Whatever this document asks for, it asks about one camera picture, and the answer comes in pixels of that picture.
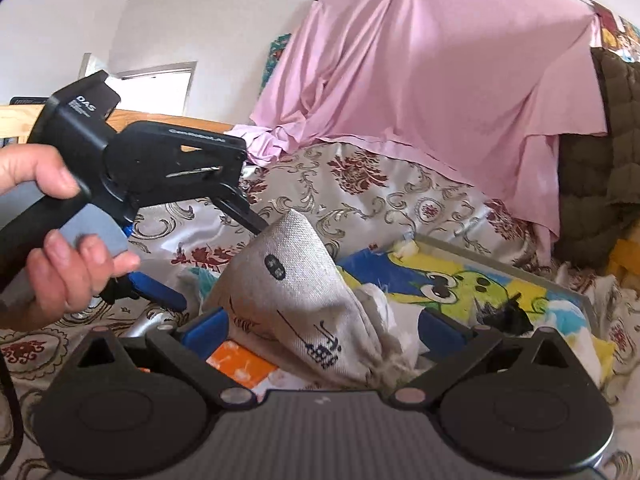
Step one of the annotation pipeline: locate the person's left hand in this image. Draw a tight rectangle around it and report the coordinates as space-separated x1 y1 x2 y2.
0 142 142 331

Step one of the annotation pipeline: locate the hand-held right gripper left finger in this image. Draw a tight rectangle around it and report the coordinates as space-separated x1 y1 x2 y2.
62 306 258 407

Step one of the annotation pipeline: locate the wooden bed headboard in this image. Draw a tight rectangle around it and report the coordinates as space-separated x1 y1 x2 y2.
607 237 640 281

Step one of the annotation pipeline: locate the white sock bundle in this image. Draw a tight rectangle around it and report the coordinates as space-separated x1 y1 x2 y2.
357 282 431 358

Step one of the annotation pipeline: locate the teal wall poster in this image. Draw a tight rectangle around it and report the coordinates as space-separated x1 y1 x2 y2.
257 34 293 106

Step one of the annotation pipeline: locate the white teal printed cloth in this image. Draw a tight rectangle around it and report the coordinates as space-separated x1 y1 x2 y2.
177 265 226 313

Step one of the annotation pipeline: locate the floral satin bedspread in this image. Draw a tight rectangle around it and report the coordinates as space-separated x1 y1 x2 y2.
0 140 640 480

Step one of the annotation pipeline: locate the brown quilted jacket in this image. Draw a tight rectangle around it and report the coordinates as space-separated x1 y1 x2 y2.
552 47 640 271

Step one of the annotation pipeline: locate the pink bed sheet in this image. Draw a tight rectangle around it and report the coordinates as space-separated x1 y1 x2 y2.
240 0 611 243

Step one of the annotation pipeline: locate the black cable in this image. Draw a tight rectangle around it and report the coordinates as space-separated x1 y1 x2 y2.
0 355 25 466

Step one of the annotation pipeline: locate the small black object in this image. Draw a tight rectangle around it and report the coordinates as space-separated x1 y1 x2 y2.
479 300 534 337

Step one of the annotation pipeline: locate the grey tray with cartoon print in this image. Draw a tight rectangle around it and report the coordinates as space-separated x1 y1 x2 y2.
335 232 601 356

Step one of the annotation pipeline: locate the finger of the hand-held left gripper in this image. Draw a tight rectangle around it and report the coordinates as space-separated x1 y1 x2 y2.
212 195 269 235
100 270 188 312

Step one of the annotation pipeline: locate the wooden bed railing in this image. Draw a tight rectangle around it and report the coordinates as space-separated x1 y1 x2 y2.
0 102 236 151

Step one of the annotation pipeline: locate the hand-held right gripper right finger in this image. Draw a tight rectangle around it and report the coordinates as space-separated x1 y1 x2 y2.
389 309 583 407

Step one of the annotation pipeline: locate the beige printed drawstring bag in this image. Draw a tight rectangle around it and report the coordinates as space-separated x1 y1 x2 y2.
202 208 416 388

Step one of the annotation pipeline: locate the colourful wall poster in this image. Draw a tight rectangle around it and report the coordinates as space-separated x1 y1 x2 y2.
590 2 640 63

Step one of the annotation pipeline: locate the orange and white box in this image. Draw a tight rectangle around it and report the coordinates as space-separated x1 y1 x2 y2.
207 340 281 391

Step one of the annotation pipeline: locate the window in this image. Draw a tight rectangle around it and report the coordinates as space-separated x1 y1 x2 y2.
82 52 198 116

